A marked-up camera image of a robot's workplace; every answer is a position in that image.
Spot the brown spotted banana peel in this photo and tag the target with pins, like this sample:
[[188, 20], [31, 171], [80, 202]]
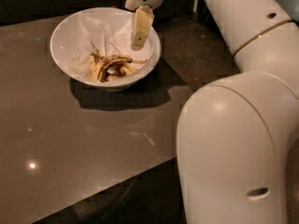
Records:
[[106, 68]]

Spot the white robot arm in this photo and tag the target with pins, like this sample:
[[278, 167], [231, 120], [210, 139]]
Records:
[[234, 134]]

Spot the white bowl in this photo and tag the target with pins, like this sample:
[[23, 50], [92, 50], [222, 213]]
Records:
[[61, 49]]

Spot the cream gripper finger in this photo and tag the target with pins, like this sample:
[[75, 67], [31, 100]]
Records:
[[143, 20]]

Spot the white crumpled paper napkin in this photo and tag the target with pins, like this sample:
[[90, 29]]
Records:
[[111, 35]]

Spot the dark cabinet fronts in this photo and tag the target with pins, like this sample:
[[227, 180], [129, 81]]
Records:
[[16, 11]]

